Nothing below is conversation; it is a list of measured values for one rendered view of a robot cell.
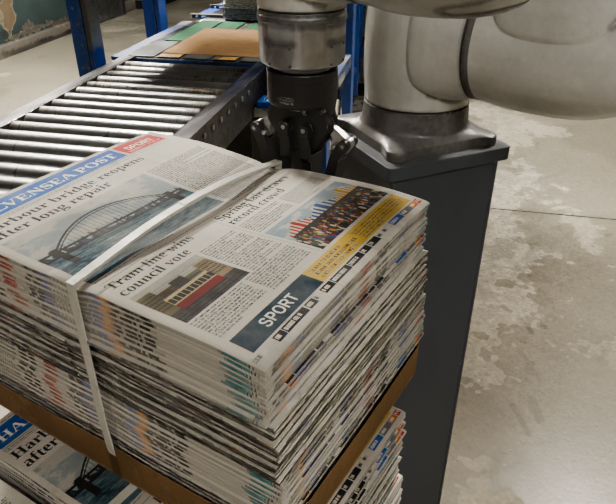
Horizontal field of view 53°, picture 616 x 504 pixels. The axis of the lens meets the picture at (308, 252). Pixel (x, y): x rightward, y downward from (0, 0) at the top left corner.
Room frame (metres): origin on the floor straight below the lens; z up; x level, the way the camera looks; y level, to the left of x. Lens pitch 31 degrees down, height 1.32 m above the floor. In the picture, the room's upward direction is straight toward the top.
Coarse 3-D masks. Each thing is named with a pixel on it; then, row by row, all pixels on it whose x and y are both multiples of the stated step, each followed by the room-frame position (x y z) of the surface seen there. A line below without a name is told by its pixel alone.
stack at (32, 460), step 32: (0, 448) 0.44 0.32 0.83; (32, 448) 0.44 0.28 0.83; (64, 448) 0.44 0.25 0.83; (384, 448) 0.45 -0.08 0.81; (0, 480) 0.40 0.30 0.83; (32, 480) 0.40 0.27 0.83; (64, 480) 0.40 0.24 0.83; (96, 480) 0.40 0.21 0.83; (352, 480) 0.40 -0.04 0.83; (384, 480) 0.45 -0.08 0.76
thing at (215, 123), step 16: (256, 64) 2.13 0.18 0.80; (240, 80) 1.93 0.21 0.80; (256, 80) 1.98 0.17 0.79; (224, 96) 1.76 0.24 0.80; (240, 96) 1.81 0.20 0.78; (256, 96) 1.97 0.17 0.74; (208, 112) 1.61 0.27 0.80; (224, 112) 1.67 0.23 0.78; (240, 112) 1.80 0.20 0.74; (192, 128) 1.49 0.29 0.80; (208, 128) 1.54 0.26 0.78; (224, 128) 1.66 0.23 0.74; (240, 128) 1.79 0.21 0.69; (224, 144) 1.65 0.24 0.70
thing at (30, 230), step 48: (144, 144) 0.68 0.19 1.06; (192, 144) 0.68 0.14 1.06; (48, 192) 0.56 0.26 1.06; (96, 192) 0.55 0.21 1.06; (144, 192) 0.56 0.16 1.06; (192, 192) 0.56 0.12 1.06; (0, 240) 0.46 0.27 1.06; (48, 240) 0.46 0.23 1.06; (96, 240) 0.46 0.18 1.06; (0, 288) 0.45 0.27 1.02; (0, 336) 0.47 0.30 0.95; (48, 336) 0.42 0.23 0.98; (48, 384) 0.44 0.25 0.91
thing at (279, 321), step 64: (320, 192) 0.56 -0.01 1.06; (384, 192) 0.55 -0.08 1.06; (192, 256) 0.44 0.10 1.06; (256, 256) 0.43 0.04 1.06; (320, 256) 0.43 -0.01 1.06; (384, 256) 0.46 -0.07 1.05; (128, 320) 0.36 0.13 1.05; (192, 320) 0.35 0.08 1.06; (256, 320) 0.35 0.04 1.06; (320, 320) 0.36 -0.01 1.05; (384, 320) 0.44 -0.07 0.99; (128, 384) 0.37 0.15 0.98; (192, 384) 0.33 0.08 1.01; (256, 384) 0.30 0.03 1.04; (320, 384) 0.35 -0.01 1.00; (384, 384) 0.46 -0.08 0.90; (192, 448) 0.35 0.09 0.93; (256, 448) 0.31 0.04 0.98; (320, 448) 0.35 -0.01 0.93
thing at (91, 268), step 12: (252, 168) 0.60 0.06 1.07; (264, 168) 0.61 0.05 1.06; (228, 180) 0.56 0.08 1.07; (204, 192) 0.53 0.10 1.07; (180, 204) 0.50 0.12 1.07; (156, 216) 0.48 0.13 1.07; (168, 216) 0.48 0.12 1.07; (144, 228) 0.46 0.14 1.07; (132, 240) 0.45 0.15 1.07; (108, 252) 0.43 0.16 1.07; (120, 252) 0.43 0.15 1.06; (96, 264) 0.42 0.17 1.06; (72, 276) 0.40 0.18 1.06; (84, 276) 0.40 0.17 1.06
